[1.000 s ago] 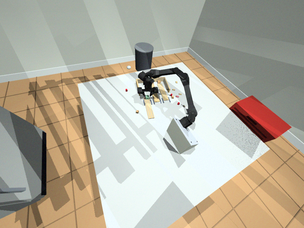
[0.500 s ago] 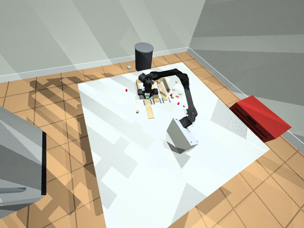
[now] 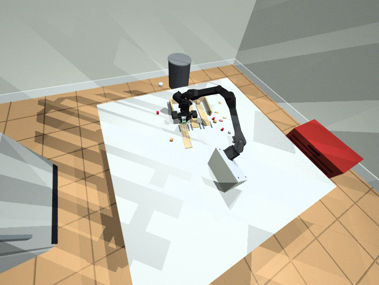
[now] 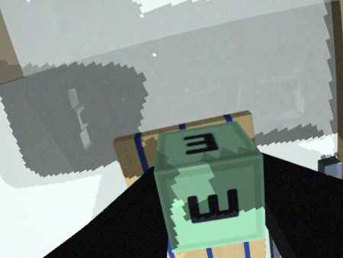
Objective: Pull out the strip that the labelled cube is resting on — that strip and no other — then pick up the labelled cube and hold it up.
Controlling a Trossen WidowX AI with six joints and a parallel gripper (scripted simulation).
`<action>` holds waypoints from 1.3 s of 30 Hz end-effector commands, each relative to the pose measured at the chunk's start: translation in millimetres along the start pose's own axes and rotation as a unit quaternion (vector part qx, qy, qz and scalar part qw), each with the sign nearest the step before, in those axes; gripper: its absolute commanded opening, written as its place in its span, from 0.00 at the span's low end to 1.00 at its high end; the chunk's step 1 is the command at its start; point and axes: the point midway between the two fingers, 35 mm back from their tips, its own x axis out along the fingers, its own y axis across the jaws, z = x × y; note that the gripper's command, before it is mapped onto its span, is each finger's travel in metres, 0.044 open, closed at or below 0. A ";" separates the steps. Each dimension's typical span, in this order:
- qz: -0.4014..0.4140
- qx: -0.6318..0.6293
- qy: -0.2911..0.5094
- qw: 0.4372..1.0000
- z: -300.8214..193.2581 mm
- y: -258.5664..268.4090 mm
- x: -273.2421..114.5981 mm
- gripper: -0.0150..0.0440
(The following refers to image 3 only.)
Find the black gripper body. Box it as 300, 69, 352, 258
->
171, 108, 198, 119

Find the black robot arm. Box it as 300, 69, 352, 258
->
173, 85, 246, 161

